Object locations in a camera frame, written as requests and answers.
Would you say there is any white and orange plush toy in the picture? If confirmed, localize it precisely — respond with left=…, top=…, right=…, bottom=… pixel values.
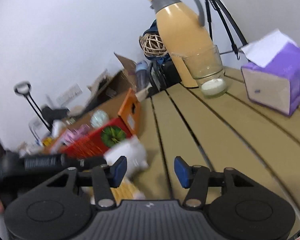
left=104, top=135, right=149, bottom=204

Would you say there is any lilac fleece cloth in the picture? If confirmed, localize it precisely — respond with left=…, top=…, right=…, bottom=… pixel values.
left=62, top=125, right=90, bottom=146

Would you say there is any iridescent plastic bag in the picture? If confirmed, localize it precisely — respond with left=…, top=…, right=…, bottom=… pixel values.
left=90, top=109, right=109, bottom=128

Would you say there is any red cardboard fruit box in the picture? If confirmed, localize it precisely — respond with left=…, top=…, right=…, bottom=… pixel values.
left=43, top=88, right=141, bottom=158

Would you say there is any open brown cardboard box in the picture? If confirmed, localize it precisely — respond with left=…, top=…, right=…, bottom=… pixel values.
left=86, top=53, right=137, bottom=108

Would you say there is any blue water bottle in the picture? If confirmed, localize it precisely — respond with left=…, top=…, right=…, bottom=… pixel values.
left=135, top=61, right=149, bottom=91

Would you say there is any glass candle jar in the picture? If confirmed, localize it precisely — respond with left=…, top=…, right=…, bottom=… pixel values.
left=172, top=45, right=228, bottom=98

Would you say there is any purple tissue box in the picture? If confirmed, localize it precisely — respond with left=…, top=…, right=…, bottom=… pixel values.
left=241, top=29, right=300, bottom=116

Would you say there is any yellow thermos jug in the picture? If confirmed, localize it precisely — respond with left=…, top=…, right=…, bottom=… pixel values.
left=149, top=0, right=213, bottom=88

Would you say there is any woven rattan ball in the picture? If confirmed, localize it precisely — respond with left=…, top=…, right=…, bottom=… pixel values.
left=139, top=33, right=168, bottom=57

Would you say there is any dark blue cloth bag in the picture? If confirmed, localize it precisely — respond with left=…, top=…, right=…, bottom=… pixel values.
left=139, top=20, right=171, bottom=66

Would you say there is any black trolley handle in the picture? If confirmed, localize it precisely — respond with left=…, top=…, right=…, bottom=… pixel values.
left=14, top=81, right=52, bottom=132

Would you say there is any white wall socket strip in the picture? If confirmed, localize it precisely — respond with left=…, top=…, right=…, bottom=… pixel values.
left=56, top=84, right=82, bottom=106

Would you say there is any black camera tripod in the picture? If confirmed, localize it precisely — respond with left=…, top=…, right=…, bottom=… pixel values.
left=191, top=0, right=248, bottom=61

